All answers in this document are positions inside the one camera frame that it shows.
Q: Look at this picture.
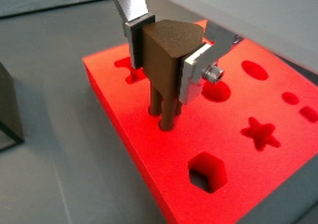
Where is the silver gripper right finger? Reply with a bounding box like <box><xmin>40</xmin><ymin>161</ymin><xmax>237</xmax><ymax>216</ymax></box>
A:
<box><xmin>178</xmin><ymin>21</ymin><xmax>243</xmax><ymax>104</ymax></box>

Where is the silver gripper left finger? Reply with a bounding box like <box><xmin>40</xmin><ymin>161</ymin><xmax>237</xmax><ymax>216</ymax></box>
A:
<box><xmin>113</xmin><ymin>0</ymin><xmax>154</xmax><ymax>69</ymax></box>

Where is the brown three prong peg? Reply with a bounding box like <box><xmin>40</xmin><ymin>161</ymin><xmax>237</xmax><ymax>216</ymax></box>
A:
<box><xmin>141</xmin><ymin>20</ymin><xmax>203</xmax><ymax>131</ymax></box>

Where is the red foam shape board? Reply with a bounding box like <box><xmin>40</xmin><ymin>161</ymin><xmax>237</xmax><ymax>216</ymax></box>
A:
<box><xmin>82</xmin><ymin>40</ymin><xmax>318</xmax><ymax>224</ymax></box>

